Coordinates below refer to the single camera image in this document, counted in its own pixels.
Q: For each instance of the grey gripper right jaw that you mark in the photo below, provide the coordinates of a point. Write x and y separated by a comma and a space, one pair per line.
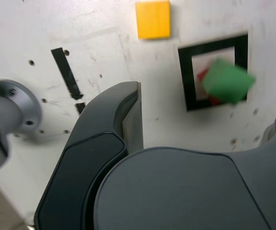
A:
188, 191

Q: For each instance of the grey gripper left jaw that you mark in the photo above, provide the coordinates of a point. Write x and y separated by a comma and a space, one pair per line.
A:
85, 155

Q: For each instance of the green cube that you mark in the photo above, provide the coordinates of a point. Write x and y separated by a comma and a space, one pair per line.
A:
227, 82

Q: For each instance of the yellow cube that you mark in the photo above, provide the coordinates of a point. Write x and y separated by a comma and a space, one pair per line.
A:
153, 19

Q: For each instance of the black tape square outline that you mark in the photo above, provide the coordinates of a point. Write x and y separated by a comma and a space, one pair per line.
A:
186, 79

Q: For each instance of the black tape strip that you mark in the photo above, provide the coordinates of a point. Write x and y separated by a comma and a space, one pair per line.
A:
66, 72

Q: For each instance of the red cube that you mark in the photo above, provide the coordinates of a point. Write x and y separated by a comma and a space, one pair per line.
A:
202, 75

